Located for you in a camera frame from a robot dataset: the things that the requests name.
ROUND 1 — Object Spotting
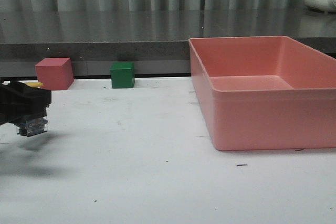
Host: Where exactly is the pink cube block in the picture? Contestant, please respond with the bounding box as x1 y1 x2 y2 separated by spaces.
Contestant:
35 57 74 90

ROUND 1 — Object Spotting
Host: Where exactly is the yellow push button switch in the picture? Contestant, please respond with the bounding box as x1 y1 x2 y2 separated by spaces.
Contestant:
14 81 49 137

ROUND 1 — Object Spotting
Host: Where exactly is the pink plastic bin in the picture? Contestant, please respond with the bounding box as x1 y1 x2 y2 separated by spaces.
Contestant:
189 36 335 151

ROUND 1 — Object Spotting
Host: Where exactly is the green cube block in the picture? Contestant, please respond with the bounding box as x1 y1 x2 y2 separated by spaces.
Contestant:
110 61 135 89

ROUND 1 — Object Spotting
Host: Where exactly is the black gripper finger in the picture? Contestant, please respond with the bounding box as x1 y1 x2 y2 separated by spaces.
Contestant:
1 81 51 124

